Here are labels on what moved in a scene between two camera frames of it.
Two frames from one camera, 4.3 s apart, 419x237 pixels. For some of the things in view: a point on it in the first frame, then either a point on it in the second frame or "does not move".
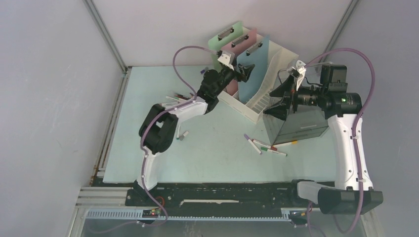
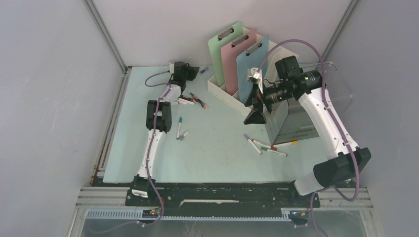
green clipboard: [217, 43] does not move
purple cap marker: [246, 136] does not move
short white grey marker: [182, 137] does not move
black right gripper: [285, 90] to [256, 116]
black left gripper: [247, 69] to [193, 71]
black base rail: [139, 194] does not move
